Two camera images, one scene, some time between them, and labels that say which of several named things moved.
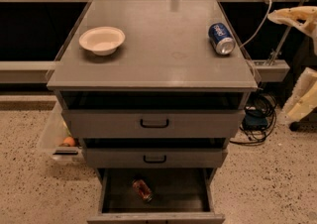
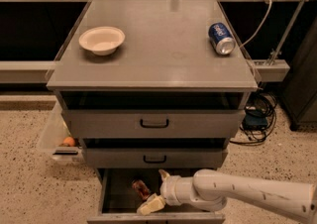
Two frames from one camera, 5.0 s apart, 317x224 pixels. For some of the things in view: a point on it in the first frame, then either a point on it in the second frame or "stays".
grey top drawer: x=153 y=124 stays
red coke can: x=143 y=189 stays
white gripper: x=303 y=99 to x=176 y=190
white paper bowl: x=103 y=41 stays
